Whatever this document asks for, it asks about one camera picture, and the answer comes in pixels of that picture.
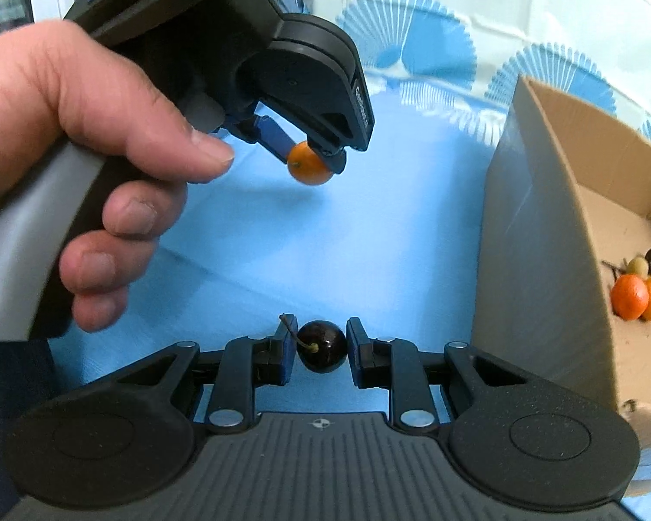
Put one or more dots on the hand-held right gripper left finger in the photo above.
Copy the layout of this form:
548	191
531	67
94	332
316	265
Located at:
284	355

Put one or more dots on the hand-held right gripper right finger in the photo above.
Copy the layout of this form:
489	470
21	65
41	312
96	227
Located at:
356	355

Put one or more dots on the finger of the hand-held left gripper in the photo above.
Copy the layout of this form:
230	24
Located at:
335	161
271	135

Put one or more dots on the dark cherry with stem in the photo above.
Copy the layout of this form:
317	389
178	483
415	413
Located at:
320	347

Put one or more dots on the brown cardboard box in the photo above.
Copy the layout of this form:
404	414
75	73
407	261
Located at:
537	255

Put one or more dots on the yellow-green grape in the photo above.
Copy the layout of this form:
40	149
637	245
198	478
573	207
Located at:
638	266

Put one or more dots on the person's left hand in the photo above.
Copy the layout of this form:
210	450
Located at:
59	87

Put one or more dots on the blue fan-patterned sheet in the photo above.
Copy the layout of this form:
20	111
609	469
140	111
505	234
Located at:
358	228

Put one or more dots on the dark cloth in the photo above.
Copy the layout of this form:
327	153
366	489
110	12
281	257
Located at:
5	418

